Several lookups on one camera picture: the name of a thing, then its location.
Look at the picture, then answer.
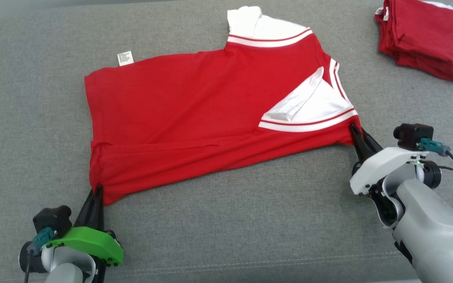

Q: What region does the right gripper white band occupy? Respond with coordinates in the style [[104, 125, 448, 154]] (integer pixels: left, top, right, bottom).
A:
[[350, 123, 429, 197]]

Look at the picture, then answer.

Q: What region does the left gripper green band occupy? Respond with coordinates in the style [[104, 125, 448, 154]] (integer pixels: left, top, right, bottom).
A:
[[45, 184, 125, 268]]

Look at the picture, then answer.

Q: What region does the red shorts number 23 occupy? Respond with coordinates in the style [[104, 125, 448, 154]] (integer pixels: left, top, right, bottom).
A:
[[375, 0, 453, 85]]

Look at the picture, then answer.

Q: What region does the red jersey white trim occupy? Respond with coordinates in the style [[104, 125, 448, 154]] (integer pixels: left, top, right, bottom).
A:
[[84, 6, 363, 206]]

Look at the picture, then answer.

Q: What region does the grey fabric sofa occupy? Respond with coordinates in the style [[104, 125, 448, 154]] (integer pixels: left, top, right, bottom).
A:
[[0, 0, 453, 283]]

